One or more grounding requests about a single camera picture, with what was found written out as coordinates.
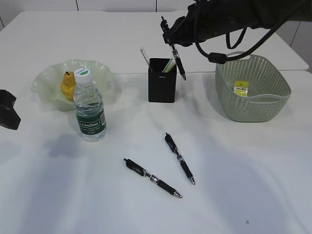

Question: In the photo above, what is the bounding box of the green wavy glass plate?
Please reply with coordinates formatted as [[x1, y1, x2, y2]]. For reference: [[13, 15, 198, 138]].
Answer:
[[31, 59, 122, 111]]

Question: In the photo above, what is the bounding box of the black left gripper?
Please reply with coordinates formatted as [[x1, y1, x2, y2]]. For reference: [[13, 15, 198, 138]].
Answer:
[[0, 90, 21, 130]]

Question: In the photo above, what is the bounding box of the clear water bottle green label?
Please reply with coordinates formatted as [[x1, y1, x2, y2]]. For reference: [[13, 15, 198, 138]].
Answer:
[[74, 68, 107, 142]]

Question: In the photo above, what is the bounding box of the green woven plastic basket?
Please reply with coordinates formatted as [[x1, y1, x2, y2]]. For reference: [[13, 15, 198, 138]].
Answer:
[[215, 55, 292, 122]]

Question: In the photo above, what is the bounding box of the yellow utility knife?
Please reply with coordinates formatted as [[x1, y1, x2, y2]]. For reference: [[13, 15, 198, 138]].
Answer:
[[162, 57, 176, 73]]

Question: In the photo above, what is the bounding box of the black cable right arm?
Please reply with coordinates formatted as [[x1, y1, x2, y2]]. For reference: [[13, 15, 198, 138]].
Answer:
[[195, 0, 305, 64]]

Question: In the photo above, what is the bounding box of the yellow waste paper packaging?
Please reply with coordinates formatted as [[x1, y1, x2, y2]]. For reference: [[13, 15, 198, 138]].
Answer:
[[233, 80, 249, 97]]

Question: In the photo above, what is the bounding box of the yellow pear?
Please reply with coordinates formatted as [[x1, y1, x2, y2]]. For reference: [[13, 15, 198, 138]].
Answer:
[[60, 71, 76, 101]]

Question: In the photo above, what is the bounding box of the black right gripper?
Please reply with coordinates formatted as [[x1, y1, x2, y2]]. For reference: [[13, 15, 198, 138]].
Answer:
[[165, 0, 263, 47]]

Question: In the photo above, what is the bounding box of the clear plastic ruler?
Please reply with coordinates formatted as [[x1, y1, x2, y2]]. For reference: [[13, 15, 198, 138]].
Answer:
[[140, 47, 150, 67]]

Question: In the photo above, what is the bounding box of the black square pen holder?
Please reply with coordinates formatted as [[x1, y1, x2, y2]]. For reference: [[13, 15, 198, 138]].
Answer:
[[148, 58, 177, 103]]

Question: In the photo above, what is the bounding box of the black gel pen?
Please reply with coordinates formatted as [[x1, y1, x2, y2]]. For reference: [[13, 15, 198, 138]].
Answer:
[[165, 133, 195, 185], [123, 158, 182, 198], [160, 16, 187, 80]]

